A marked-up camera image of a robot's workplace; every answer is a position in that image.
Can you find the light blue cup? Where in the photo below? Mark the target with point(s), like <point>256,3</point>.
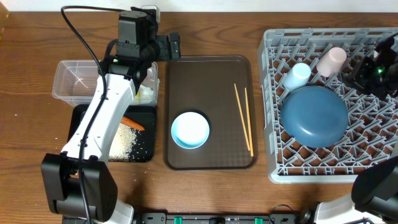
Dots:
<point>297,76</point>

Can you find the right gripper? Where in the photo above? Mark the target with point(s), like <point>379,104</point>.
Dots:
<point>365,70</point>

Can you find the light blue bowl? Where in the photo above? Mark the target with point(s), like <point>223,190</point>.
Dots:
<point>190,130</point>

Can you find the wooden chopstick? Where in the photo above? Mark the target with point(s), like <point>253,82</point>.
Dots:
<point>241,116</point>
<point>249,122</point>

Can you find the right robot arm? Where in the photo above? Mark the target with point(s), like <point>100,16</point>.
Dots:
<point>374,192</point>

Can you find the pink cup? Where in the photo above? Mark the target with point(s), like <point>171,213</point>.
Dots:
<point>331,62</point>

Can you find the clear plastic bin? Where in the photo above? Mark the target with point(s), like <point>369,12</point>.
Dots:
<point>75,82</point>

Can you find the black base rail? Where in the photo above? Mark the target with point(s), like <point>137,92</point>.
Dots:
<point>163,218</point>

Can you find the grey dishwasher rack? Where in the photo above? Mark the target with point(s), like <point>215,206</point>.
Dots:
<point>371,134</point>

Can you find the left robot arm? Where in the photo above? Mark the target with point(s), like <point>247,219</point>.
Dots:
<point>77,181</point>

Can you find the orange carrot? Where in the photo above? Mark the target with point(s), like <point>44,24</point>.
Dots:
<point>132,124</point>

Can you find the dark blue plate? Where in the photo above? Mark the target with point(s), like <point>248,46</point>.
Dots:
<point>315,116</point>

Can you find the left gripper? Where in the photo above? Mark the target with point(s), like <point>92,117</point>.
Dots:
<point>174,45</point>

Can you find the brown serving tray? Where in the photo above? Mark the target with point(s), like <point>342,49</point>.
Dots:
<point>205,84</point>

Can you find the white rice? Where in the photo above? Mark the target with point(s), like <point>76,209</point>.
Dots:
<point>125,145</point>

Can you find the black plastic tray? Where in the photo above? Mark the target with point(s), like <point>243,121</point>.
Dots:
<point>145,116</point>

